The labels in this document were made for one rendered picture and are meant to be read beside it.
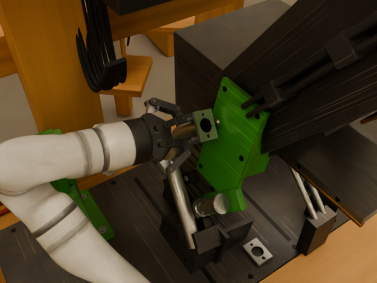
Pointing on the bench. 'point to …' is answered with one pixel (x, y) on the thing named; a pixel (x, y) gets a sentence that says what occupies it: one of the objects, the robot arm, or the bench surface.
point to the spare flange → (256, 256)
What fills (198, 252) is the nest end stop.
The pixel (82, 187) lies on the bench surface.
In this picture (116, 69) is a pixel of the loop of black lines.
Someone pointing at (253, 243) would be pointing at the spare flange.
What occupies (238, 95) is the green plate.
